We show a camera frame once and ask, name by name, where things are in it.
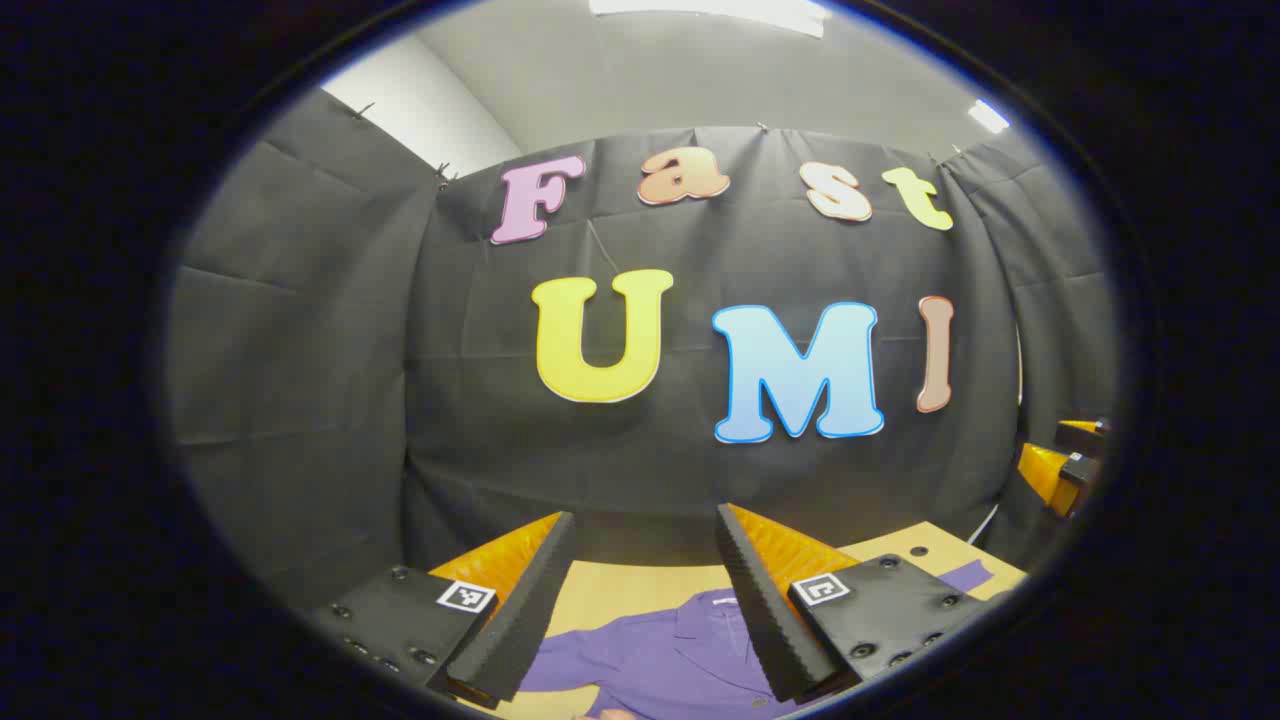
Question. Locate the long ceiling light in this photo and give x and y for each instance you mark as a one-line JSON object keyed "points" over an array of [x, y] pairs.
{"points": [[710, 14]]}

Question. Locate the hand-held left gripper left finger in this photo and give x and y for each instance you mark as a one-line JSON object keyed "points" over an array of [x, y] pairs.
{"points": [[520, 620]]}

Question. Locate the black backdrop cloth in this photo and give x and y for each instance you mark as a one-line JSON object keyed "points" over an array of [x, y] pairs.
{"points": [[650, 480]]}

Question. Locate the small ceiling light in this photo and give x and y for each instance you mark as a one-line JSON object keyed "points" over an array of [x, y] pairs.
{"points": [[988, 116]]}

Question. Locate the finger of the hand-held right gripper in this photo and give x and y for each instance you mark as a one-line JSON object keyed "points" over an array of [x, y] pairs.
{"points": [[1042, 472], [1080, 432]]}

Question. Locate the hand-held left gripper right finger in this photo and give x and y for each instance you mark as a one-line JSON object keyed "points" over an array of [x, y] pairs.
{"points": [[765, 620]]}

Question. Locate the purple knit garment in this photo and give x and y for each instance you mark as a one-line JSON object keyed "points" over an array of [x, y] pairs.
{"points": [[650, 650]]}

